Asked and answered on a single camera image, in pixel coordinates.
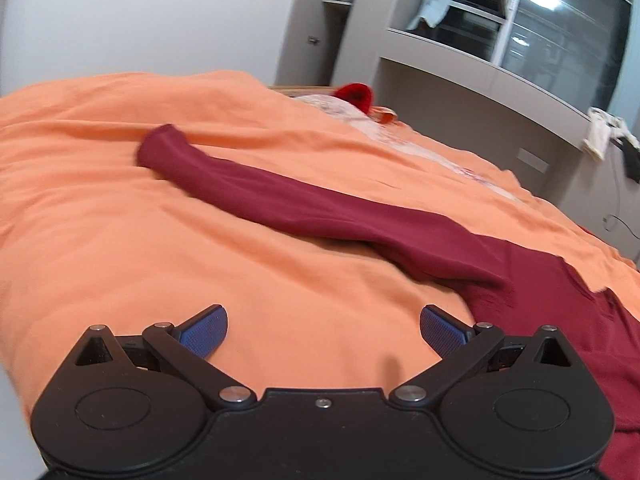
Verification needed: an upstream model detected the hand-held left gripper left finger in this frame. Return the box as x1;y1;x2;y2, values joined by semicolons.
74;304;258;411

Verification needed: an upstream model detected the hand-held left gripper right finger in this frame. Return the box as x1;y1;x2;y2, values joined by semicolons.
390;304;577;409

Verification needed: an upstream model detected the maroon long-sleeve shirt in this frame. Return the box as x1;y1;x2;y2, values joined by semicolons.
136;124;640;480

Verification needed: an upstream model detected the orange blanket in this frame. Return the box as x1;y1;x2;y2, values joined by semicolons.
0;71;640;413

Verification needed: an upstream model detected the grey desk with drawers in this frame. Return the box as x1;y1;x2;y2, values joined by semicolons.
377;27;640;261

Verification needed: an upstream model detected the red plush toy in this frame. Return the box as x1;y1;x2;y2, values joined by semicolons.
334;81;376;111

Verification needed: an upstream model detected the white cloth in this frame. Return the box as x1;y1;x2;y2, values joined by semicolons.
581;106;629;162

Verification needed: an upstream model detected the black cloth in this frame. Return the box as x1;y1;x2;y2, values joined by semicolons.
612;132;640;184

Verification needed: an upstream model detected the window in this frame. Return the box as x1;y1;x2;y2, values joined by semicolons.
425;0;637;113

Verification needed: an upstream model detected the grey wardrobe cabinet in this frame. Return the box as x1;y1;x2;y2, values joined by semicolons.
287;0;397;88

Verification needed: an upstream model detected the white wall socket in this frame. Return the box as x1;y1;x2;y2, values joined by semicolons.
515;147;552;174

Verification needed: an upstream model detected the thin cable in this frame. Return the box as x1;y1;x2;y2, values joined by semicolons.
602;214;640;250

